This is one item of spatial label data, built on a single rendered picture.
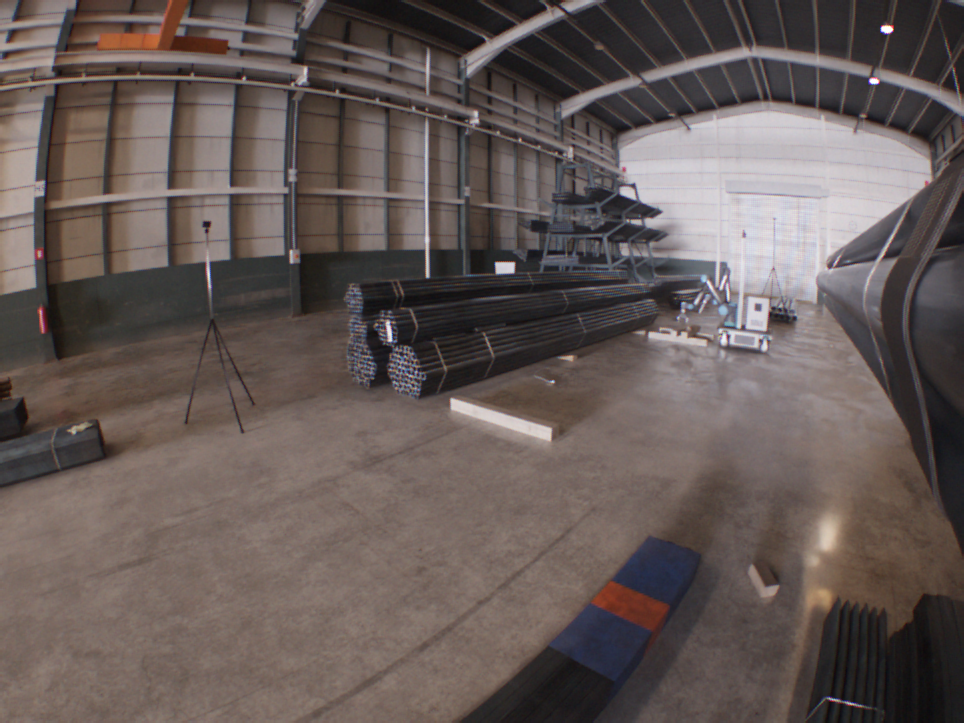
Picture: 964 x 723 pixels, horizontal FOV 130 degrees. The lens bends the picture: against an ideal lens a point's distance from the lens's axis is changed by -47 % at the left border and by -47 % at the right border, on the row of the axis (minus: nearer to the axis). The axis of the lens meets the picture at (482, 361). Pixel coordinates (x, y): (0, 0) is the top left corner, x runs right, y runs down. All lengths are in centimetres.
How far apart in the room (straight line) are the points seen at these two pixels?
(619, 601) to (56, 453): 363
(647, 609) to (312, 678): 113
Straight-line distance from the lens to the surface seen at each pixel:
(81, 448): 367
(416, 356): 363
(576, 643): 140
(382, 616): 170
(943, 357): 39
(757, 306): 694
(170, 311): 1002
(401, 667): 154
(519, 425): 313
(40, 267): 995
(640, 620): 150
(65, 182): 1045
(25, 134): 1096
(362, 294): 391
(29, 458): 376
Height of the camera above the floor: 125
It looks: 14 degrees down
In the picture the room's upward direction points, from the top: straight up
